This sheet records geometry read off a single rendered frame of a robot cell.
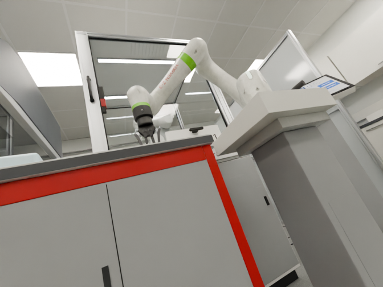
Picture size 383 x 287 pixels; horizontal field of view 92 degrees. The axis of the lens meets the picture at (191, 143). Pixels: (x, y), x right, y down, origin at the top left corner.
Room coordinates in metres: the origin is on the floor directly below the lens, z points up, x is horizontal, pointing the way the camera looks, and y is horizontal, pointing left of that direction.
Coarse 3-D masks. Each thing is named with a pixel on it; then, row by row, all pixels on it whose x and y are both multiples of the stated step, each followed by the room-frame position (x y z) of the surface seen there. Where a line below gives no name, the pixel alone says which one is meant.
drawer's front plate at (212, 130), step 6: (204, 126) 0.86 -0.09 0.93; (210, 126) 0.88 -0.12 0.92; (216, 126) 0.89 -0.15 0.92; (168, 132) 0.78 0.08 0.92; (174, 132) 0.79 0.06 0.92; (180, 132) 0.80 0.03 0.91; (186, 132) 0.82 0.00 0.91; (198, 132) 0.84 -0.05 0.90; (204, 132) 0.86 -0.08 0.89; (210, 132) 0.87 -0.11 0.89; (216, 132) 0.89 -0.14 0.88; (168, 138) 0.77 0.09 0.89; (174, 138) 0.79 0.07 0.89; (180, 138) 0.80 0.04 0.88
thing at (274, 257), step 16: (240, 160) 1.31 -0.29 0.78; (224, 176) 1.23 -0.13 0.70; (240, 176) 1.29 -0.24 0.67; (256, 176) 1.35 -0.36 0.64; (240, 192) 1.26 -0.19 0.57; (256, 192) 1.32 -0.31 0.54; (240, 208) 1.24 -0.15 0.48; (256, 208) 1.30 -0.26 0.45; (272, 208) 1.35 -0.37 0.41; (256, 224) 1.28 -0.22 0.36; (272, 224) 1.33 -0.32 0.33; (256, 240) 1.26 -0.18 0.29; (272, 240) 1.30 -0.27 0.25; (288, 240) 1.36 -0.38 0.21; (256, 256) 1.24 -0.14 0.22; (272, 256) 1.28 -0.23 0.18; (288, 256) 1.33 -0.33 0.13; (272, 272) 1.27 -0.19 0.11; (288, 272) 1.32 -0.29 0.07
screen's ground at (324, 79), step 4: (324, 76) 1.31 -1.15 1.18; (316, 80) 1.32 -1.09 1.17; (320, 80) 1.30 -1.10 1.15; (324, 80) 1.28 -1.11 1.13; (328, 80) 1.26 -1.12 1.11; (336, 80) 1.22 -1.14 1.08; (312, 84) 1.31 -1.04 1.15; (316, 84) 1.29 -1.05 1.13; (328, 84) 1.24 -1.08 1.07; (340, 84) 1.19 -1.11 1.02; (344, 84) 1.17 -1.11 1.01; (332, 88) 1.20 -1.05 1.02; (336, 88) 1.18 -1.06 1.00; (340, 88) 1.16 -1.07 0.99; (332, 92) 1.18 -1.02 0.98
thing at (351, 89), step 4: (328, 76) 1.29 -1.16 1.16; (332, 76) 1.27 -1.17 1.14; (312, 80) 1.34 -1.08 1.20; (340, 80) 1.21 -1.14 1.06; (348, 84) 1.15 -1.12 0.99; (352, 84) 1.14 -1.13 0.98; (344, 88) 1.15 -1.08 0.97; (348, 88) 1.14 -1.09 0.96; (352, 88) 1.14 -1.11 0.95; (336, 92) 1.16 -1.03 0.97; (340, 92) 1.15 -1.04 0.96; (344, 92) 1.16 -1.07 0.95; (348, 92) 1.16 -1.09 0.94; (352, 92) 1.16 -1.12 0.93; (332, 96) 1.17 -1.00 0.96; (336, 96) 1.17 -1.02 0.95; (340, 96) 1.17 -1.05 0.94
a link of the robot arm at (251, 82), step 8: (248, 72) 0.74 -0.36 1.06; (256, 72) 0.74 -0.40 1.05; (240, 80) 0.76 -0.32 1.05; (248, 80) 0.74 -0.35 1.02; (256, 80) 0.73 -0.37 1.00; (264, 80) 0.75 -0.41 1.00; (240, 88) 0.78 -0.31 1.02; (248, 88) 0.75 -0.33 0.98; (256, 88) 0.74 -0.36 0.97; (264, 88) 0.73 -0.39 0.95; (240, 96) 0.85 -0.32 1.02; (248, 96) 0.76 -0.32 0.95
